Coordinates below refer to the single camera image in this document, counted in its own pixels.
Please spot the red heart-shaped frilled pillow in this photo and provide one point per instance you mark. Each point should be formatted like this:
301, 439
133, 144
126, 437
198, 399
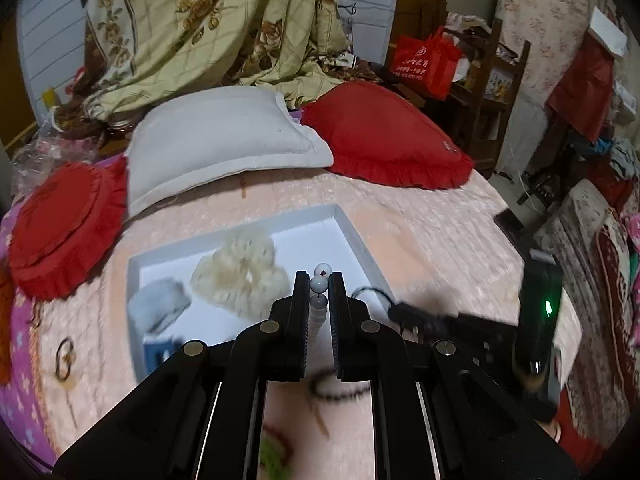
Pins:
385, 130

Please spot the clear plastic bag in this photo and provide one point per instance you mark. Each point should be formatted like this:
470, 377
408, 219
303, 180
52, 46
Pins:
35, 155

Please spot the red shopping bag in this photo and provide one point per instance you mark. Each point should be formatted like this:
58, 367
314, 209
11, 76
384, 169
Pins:
425, 62

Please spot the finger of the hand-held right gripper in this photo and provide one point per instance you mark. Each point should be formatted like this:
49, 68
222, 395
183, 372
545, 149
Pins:
420, 319

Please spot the wooden shelf rack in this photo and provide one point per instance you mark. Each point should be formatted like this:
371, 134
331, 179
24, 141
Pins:
487, 90

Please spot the cream fluffy scrunchie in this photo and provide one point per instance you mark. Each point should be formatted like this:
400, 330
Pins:
240, 275

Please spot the person's right hand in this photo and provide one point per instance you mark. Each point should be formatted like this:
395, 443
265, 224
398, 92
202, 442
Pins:
550, 431

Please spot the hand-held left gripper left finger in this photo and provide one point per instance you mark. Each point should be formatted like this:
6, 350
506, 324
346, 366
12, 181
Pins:
301, 310

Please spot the pink floral curtain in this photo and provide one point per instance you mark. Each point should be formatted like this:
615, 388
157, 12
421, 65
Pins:
540, 25

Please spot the yellow floral quilt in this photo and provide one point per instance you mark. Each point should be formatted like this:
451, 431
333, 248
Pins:
210, 25

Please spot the wooden door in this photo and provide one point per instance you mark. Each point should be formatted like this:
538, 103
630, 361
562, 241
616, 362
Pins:
422, 0

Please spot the patterned sofa cover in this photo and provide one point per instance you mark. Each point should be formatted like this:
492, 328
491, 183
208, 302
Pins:
590, 270

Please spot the red cloth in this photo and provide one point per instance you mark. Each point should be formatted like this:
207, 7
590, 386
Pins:
585, 90

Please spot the white cardboard box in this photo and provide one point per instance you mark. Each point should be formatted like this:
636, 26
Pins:
607, 32

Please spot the pile of clothes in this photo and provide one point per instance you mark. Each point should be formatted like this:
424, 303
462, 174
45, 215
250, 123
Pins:
622, 162

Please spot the red round frilled pillow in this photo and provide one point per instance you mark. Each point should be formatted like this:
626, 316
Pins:
65, 225

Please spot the green fuzzy hair accessory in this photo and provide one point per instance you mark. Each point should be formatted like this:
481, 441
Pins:
275, 457

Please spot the white shallow box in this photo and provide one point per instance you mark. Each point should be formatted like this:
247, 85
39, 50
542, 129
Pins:
300, 240

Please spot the white pillow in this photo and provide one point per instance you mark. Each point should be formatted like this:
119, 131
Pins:
220, 135

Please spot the pale blue fluffy scrunchie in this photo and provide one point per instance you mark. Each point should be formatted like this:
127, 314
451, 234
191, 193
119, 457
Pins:
157, 307

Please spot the small blue item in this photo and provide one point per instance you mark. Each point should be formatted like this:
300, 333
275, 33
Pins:
157, 352

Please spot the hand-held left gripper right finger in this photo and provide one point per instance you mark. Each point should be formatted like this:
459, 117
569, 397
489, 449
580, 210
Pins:
336, 310

